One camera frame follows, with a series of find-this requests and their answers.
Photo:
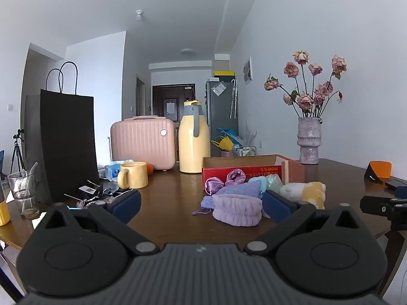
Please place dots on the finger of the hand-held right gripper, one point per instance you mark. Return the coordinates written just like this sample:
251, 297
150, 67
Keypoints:
375, 206

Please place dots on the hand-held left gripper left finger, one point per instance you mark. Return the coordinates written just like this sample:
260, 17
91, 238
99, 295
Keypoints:
125, 206

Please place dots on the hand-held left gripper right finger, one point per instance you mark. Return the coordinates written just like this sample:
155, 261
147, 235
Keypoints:
278, 206

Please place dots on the light blue soft cloth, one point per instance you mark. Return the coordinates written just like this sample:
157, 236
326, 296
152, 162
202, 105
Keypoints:
258, 184

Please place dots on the white and yellow plush toy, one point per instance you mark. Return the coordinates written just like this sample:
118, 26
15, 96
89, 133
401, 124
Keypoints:
305, 192

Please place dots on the fluffy lavender headband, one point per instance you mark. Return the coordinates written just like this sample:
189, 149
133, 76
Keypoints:
237, 209

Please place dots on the purple knitted cloth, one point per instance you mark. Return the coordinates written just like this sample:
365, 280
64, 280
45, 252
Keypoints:
238, 190

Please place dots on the pink-purple satin scrunchie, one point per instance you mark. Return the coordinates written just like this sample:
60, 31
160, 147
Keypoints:
234, 178

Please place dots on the red cardboard box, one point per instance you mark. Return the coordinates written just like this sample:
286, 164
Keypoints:
222, 173

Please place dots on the dark blue object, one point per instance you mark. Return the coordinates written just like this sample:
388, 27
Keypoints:
401, 192

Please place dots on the dark plastic wrapper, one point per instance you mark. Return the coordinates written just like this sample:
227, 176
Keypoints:
111, 190

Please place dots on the yellow ceramic mug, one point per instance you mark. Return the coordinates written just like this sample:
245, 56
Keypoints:
136, 174

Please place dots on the orange and black device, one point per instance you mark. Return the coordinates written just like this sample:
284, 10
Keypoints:
378, 171

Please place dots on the blue tissue pack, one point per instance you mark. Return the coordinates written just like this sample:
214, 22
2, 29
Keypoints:
111, 171

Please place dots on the white tag with code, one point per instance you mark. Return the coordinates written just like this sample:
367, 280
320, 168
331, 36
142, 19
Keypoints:
88, 189

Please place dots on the orange fruit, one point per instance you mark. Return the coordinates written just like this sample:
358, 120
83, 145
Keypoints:
150, 169

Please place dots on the pink hard-shell suitcase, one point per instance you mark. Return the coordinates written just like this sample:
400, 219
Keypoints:
143, 143

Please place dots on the purple textured vase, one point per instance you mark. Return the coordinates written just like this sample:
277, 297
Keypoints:
309, 146

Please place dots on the pink bin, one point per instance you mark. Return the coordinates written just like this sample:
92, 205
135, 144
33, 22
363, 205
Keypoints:
227, 154

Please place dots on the white dried pampas stems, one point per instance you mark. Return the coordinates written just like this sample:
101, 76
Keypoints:
249, 135

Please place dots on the blue and yellow plastic item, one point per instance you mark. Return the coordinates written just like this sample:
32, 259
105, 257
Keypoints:
224, 141

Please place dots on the black paper bag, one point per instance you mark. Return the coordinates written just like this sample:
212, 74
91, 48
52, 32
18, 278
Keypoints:
63, 139

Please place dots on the yellow thermos jug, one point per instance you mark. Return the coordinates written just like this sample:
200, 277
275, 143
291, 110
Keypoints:
194, 146

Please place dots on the clear drinking glass with straw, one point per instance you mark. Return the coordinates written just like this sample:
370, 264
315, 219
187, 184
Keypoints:
25, 193

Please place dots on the grey refrigerator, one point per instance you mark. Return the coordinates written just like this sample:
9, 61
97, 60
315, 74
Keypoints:
222, 117

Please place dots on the white paper on door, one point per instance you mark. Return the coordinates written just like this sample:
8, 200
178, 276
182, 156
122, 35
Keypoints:
169, 106

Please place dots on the dried pink rose bouquet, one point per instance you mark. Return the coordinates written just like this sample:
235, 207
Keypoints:
305, 100

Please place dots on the dark brown entrance door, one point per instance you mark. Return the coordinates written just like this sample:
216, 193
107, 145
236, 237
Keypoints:
159, 101

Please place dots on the folded silver umbrella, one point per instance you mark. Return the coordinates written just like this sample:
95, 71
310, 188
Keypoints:
234, 98

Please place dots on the yellow round container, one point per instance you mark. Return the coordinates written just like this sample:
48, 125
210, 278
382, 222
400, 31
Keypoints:
3, 214

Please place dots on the paper on refrigerator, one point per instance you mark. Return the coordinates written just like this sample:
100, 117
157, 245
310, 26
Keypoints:
218, 89

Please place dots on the yellow and black box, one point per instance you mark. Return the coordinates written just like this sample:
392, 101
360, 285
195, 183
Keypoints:
224, 75

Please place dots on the white box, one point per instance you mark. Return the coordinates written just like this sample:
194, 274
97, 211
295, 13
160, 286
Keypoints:
222, 62

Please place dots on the round ceiling lamp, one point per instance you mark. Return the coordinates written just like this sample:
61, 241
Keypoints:
188, 52

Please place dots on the black camera tripod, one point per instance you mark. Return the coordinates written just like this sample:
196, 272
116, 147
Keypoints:
17, 152

